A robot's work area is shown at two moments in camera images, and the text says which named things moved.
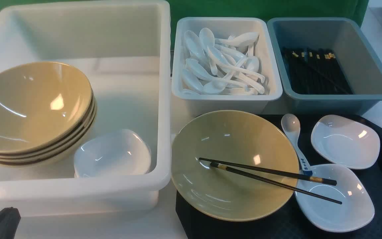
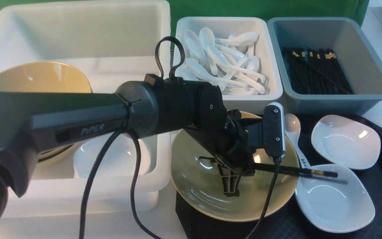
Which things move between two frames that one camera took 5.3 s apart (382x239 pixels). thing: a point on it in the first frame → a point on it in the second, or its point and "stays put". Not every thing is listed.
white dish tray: [345, 142] stays put
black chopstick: [284, 173] → [306, 171]
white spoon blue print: [290, 125] stays put
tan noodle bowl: [244, 137] stays put
